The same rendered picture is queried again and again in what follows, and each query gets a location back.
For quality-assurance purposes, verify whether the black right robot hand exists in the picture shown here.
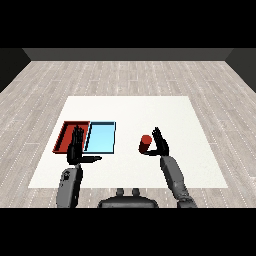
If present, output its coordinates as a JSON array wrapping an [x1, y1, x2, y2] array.
[[144, 126, 170, 157]]

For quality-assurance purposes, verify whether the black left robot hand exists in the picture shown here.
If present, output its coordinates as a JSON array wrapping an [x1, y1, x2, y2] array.
[[66, 125, 103, 166]]

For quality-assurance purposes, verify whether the red shallow open box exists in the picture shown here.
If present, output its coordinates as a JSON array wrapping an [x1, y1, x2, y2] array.
[[52, 120, 91, 155]]

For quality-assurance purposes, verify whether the small red can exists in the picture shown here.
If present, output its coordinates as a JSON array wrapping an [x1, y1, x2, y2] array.
[[138, 134, 153, 155]]

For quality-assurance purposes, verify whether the light blue shallow open box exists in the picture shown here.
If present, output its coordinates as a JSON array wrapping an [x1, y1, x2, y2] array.
[[82, 121, 117, 155]]

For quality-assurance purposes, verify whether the dark grey robot body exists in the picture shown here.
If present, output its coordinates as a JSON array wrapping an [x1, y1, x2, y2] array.
[[97, 188, 159, 209]]

